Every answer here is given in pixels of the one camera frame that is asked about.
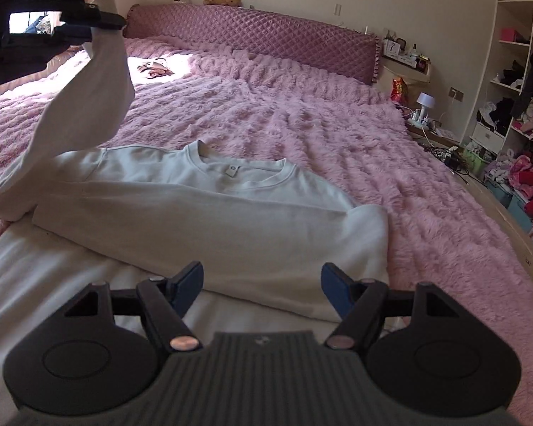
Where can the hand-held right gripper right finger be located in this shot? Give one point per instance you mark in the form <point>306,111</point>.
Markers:
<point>335,289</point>

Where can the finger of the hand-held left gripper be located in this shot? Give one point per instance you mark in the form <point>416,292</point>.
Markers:
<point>73,35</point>
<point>98,17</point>

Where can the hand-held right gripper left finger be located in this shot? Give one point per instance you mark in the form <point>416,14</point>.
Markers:
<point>189,286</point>

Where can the white sweatshirt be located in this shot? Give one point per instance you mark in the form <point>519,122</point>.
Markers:
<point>204,213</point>

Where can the pile of pink red clothes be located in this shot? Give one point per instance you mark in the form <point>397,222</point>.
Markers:
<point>531,177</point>

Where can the small pink brown cloth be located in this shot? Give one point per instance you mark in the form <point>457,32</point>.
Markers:
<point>155,67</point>

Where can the purple quilted headboard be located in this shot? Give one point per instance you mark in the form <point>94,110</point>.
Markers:
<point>248,31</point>

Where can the pink fluffy blanket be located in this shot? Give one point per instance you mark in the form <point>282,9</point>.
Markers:
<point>293,120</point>

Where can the white power strip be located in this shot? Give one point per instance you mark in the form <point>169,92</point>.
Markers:
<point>415,120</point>

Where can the green storage bin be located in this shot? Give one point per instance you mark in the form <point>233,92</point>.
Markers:
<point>477,164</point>

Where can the blue storage bin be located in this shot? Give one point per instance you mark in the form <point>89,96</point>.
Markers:
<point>499,191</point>
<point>520,213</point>

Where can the white table lamp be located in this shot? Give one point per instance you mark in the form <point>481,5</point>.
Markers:
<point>424,102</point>

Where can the red snack bag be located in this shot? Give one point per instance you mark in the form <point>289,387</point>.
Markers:
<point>398,91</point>

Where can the white drawer box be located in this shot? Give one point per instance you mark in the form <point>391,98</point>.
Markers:
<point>488,135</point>

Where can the beige bedside shelf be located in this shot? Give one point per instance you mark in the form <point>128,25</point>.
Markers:
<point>406,69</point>

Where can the white desk calendar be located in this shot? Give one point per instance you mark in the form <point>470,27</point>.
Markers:
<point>391,49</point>

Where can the wooden bed frame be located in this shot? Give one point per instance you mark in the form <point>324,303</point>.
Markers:
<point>502,217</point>

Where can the wall socket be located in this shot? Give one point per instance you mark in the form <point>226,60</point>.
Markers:
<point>456,94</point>

